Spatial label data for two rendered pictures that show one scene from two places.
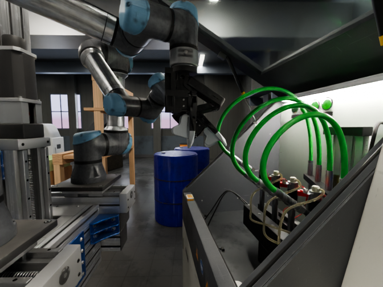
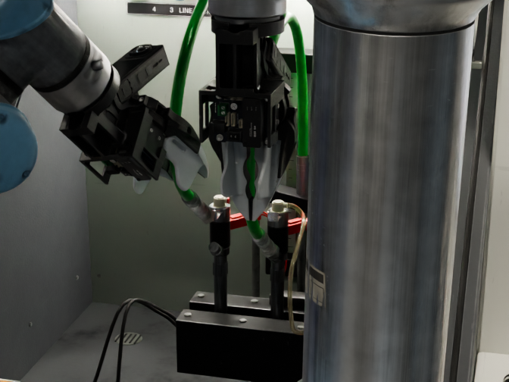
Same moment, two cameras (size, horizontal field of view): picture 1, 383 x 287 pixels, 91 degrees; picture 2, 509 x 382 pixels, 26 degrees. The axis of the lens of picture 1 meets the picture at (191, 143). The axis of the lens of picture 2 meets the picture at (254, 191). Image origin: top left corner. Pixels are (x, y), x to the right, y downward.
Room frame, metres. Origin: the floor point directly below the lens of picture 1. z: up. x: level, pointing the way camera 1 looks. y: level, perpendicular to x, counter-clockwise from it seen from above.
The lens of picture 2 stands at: (0.09, 0.98, 1.63)
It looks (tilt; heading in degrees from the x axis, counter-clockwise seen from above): 19 degrees down; 294
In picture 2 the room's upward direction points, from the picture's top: straight up
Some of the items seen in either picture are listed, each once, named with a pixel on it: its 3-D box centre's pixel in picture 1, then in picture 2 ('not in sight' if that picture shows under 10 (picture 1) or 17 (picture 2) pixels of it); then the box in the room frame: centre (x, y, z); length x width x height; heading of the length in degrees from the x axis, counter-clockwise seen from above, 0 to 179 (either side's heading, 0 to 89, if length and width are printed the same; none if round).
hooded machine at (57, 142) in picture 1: (48, 144); not in sight; (6.11, 4.67, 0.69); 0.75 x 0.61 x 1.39; 89
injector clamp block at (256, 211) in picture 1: (280, 246); (304, 366); (0.57, -0.29, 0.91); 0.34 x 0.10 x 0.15; 10
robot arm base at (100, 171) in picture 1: (88, 169); not in sight; (0.88, 0.49, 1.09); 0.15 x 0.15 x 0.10
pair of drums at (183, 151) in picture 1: (184, 178); not in sight; (2.92, 0.11, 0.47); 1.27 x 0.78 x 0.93; 174
